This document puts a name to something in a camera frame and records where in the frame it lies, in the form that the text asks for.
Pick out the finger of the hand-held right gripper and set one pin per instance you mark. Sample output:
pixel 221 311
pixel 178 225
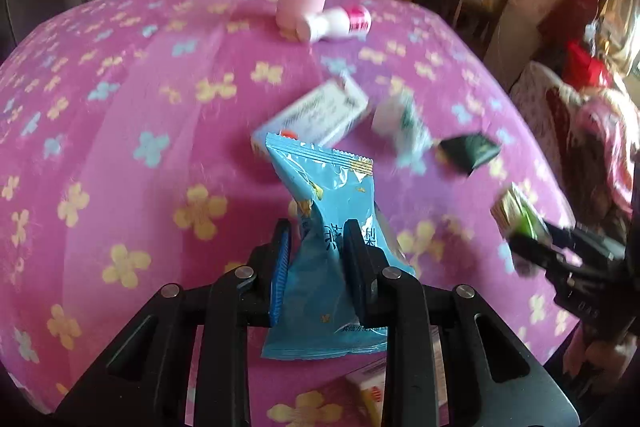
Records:
pixel 562 234
pixel 530 254

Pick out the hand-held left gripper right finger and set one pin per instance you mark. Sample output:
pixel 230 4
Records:
pixel 357 257

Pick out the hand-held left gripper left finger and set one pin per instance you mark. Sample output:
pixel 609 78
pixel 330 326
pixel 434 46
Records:
pixel 280 267

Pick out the green and white carton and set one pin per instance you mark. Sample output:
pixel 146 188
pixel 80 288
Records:
pixel 517 212

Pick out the blue snack packet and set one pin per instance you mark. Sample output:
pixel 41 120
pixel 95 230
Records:
pixel 330 187

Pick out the black packet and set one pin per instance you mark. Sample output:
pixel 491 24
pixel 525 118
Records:
pixel 470 152

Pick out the floral cloth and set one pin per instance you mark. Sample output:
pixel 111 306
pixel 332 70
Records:
pixel 540 117

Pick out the orange white packet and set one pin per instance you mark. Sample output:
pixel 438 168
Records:
pixel 372 389

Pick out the white and green packet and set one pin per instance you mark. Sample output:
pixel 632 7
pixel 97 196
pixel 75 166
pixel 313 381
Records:
pixel 400 122

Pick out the white cardboard box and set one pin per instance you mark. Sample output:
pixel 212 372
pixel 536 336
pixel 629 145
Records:
pixel 315 112

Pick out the red bag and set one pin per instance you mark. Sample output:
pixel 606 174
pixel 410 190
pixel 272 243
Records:
pixel 587 64

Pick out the small white bottle pink label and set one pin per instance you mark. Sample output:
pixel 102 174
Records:
pixel 330 24

